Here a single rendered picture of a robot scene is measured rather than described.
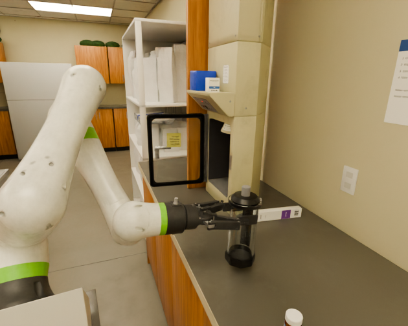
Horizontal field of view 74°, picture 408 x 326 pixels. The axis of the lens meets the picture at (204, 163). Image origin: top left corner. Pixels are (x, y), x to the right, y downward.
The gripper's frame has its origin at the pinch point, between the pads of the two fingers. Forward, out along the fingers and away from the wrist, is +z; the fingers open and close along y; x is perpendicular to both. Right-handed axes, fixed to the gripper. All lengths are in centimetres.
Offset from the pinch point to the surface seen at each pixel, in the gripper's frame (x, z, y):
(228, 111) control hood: -29.2, 8.0, 35.2
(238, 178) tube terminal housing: 1.2, 17.4, 35.1
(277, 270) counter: 19.8, 13.6, -6.3
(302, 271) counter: 18.9, 21.6, -9.5
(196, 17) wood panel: -71, 2, 72
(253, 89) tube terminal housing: -39, 18, 35
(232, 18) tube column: -66, 7, 41
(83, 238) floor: 122, -55, 196
